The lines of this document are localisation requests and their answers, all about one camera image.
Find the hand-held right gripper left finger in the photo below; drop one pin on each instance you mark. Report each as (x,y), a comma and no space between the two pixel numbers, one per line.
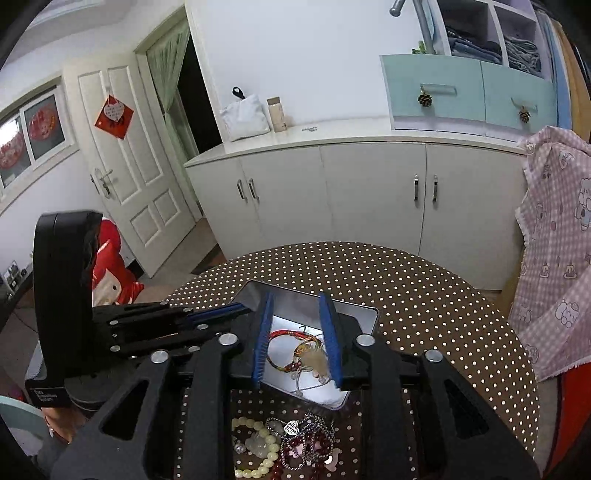
(262,341)

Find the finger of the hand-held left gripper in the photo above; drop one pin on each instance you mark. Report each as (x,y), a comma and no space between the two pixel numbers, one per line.
(217,311)
(152,344)

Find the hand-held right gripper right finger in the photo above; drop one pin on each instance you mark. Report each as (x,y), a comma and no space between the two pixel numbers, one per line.
(330,341)

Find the silver metal tin box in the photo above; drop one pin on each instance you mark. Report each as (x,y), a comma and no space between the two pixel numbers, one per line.
(300,307)

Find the silver heart pendant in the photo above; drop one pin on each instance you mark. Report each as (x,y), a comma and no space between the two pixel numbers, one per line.
(291,427)

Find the pink bear charm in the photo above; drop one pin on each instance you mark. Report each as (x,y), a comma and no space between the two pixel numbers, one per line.
(330,461)

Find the person's left hand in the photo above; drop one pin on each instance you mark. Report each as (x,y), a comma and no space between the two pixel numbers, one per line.
(57,424)

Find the red plush toy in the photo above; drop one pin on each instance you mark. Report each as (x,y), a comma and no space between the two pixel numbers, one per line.
(113,272)

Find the red window paper-cut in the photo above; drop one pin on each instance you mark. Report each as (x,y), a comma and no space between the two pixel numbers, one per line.
(11,152)
(42,121)

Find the window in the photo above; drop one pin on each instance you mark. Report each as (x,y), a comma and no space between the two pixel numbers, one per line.
(37,134)

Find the pale teal chair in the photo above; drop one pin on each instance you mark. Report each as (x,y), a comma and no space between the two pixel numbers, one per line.
(18,420)

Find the white panel door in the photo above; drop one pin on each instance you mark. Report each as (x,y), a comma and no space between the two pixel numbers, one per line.
(147,152)

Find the white low cabinet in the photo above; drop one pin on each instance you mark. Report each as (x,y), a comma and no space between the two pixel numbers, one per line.
(369,194)

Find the red door decoration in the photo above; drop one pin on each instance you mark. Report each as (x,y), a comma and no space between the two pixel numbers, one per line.
(114,116)

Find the white cloth pouch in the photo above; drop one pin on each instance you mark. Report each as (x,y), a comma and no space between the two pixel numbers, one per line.
(242,121)

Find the beige jar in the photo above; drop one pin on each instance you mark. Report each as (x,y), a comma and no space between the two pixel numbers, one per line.
(277,115)

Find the small dark object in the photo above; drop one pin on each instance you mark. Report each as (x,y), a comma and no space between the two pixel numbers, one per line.
(310,128)

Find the green curtain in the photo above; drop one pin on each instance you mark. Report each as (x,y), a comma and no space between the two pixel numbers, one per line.
(173,92)

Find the pink checked printed blanket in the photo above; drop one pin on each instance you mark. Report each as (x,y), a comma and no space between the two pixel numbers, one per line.
(554,240)

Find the red cloth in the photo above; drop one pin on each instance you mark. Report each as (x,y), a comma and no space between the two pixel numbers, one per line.
(572,415)

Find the pinecone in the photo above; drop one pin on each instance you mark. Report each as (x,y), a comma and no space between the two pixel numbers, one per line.
(424,99)
(524,115)

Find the teal drawer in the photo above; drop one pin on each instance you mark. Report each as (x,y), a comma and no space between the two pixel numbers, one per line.
(503,92)
(406,87)

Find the small green plant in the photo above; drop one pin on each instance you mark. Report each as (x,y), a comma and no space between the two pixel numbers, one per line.
(419,48)

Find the folded blue jeans stack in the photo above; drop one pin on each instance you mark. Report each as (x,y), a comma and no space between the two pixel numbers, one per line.
(473,48)

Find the grey metal pole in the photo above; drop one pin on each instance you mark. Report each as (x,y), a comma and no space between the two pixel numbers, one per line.
(427,23)

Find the folded grey clothing stack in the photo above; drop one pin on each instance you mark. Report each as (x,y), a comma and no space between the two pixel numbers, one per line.
(521,54)

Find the hanging yellow garment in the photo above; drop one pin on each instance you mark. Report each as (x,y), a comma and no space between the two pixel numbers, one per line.
(572,87)

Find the hanging light blue garment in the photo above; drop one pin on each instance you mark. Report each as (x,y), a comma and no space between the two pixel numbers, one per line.
(554,69)

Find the white shelf unit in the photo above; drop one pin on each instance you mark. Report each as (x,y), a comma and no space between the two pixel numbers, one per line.
(496,18)

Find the hanging dark garments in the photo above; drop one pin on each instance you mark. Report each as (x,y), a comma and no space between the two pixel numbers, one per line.
(585,69)

